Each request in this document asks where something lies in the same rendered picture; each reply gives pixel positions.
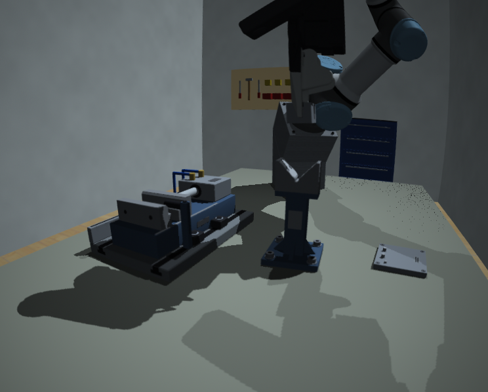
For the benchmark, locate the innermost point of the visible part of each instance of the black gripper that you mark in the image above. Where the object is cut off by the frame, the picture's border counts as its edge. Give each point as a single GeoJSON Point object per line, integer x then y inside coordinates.
{"type": "Point", "coordinates": [309, 30]}

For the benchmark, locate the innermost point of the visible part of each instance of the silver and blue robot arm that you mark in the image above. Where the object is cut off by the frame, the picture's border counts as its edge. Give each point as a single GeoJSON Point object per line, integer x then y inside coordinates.
{"type": "Point", "coordinates": [400, 37]}

